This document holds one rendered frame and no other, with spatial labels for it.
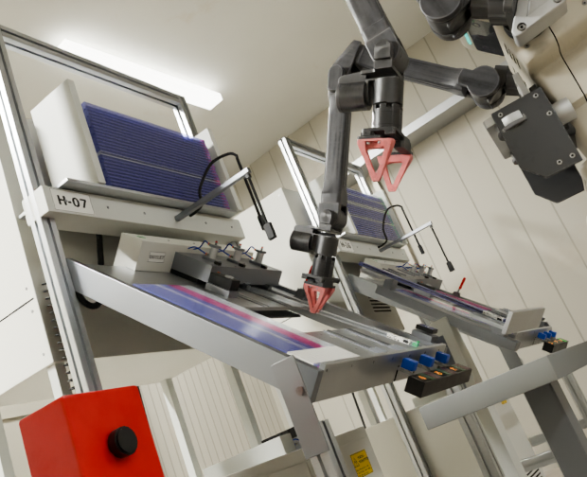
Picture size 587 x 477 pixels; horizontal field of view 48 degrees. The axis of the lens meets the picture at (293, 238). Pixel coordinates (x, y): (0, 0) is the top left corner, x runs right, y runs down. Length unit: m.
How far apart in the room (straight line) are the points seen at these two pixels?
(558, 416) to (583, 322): 3.07
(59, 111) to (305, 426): 1.11
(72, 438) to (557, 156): 0.93
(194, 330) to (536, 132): 0.75
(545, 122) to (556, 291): 3.22
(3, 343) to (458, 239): 3.45
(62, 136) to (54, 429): 1.06
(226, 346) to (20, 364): 0.62
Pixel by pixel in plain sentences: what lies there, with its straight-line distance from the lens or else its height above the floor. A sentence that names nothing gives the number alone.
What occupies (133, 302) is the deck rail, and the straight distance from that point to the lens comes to 1.46.
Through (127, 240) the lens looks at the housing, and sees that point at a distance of 1.76.
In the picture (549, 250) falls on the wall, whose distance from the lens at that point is 4.49.
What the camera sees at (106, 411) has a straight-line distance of 0.98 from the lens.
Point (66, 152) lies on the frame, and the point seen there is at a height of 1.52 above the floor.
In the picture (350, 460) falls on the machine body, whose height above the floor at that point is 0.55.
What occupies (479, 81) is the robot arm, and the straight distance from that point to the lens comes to 1.68.
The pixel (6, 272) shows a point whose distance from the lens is 1.80.
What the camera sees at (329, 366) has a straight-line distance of 1.23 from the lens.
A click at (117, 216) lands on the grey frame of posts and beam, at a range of 1.77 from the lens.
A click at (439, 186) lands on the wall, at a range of 4.76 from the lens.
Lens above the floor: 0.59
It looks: 18 degrees up
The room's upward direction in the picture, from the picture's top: 22 degrees counter-clockwise
